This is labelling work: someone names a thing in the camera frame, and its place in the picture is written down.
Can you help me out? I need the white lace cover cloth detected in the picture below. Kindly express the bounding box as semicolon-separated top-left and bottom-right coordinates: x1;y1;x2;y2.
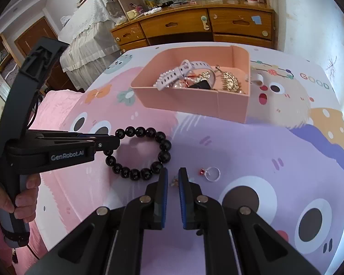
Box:
59;0;124;89

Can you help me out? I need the wide wooden desk drawer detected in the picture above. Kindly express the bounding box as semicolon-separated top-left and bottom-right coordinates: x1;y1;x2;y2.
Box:
140;9;209;38

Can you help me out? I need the red cord beaded bracelet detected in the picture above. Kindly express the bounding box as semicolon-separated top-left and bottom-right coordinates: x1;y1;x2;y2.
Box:
185;73;201;88

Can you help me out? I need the pink storage box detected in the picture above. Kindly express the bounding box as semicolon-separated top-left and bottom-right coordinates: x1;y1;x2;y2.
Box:
130;45;251;124

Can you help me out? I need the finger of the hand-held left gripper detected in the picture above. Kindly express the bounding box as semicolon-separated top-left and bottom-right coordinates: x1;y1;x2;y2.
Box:
39;135;122;157
35;130;116;139

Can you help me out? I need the white pearl necklace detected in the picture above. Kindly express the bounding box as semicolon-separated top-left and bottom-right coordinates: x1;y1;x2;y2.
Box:
153;69;175;89

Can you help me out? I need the silver ring red stone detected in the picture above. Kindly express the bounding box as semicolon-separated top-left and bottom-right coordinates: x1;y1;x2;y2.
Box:
199;166;221;182

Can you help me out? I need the person's left hand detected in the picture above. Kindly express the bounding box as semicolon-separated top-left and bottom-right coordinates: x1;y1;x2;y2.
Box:
0;175;42;223

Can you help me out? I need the wooden cabinet door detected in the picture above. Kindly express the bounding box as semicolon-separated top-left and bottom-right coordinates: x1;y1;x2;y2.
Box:
213;34;274;50

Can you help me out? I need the black cable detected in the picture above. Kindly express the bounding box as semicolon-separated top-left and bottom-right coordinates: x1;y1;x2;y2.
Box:
24;242;46;264

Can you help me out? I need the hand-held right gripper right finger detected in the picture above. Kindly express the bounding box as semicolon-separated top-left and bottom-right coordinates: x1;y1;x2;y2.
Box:
178;167;323;275

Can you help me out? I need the pale pink strap watch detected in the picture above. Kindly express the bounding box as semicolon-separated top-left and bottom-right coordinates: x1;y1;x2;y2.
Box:
154;59;216;91

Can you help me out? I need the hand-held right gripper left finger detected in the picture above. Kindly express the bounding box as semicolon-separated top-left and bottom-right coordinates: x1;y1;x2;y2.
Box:
24;168;169;275

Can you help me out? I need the wooden desk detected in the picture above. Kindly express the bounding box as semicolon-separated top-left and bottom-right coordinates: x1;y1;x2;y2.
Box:
109;0;276;53

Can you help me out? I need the wooden drawer blue sticker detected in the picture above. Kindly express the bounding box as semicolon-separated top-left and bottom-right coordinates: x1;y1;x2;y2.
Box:
208;8;274;39

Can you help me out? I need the brown wooden door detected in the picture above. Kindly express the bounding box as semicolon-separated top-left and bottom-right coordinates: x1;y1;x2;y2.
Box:
14;17;75;92

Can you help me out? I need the black bead bracelet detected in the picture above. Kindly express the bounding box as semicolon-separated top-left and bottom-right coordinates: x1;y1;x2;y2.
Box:
105;126;172;182

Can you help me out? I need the cartoon printed tablecloth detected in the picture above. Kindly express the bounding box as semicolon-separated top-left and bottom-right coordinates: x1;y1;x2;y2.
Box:
26;43;344;275

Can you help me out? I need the brown wooden wardrobe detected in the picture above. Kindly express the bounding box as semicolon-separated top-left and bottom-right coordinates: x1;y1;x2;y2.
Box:
0;33;18;104

